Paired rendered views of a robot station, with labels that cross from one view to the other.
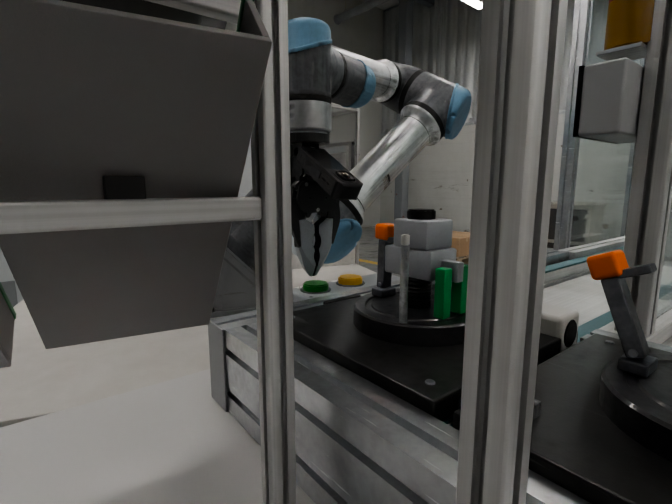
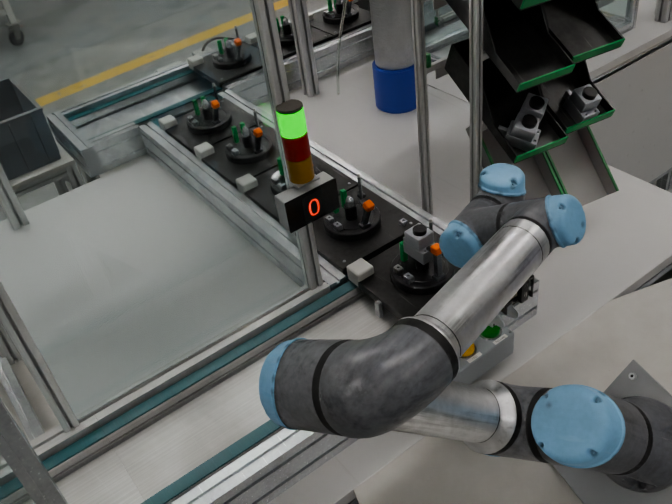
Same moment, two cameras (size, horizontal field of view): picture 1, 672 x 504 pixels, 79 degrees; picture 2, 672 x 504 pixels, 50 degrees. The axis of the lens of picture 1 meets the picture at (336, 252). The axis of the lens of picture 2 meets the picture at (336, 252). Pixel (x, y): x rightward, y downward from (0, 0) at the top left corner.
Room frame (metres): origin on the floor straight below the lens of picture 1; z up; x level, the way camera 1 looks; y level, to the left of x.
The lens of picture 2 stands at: (1.62, -0.12, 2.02)
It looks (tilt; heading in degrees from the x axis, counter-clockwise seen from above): 39 degrees down; 187
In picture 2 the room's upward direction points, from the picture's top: 9 degrees counter-clockwise
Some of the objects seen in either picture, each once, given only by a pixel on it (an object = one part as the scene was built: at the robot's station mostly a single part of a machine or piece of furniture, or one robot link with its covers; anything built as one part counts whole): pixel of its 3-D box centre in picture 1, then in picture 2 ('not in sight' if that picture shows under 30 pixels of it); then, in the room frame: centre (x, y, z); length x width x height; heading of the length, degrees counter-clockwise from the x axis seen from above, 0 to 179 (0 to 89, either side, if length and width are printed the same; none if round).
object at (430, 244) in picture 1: (427, 242); (417, 239); (0.42, -0.10, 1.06); 0.08 x 0.04 x 0.07; 39
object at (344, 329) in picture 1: (416, 330); (423, 276); (0.43, -0.09, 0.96); 0.24 x 0.24 x 0.02; 38
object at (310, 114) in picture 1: (304, 120); not in sight; (0.62, 0.05, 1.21); 0.08 x 0.08 x 0.05
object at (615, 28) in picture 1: (634, 25); (300, 166); (0.46, -0.31, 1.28); 0.05 x 0.05 x 0.05
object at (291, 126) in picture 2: not in sight; (291, 120); (0.46, -0.31, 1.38); 0.05 x 0.05 x 0.05
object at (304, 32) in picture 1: (306, 65); (500, 200); (0.63, 0.04, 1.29); 0.09 x 0.08 x 0.11; 145
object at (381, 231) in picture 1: (390, 256); (435, 258); (0.47, -0.06, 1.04); 0.04 x 0.02 x 0.08; 38
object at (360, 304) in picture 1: (416, 313); (422, 269); (0.43, -0.09, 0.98); 0.14 x 0.14 x 0.02
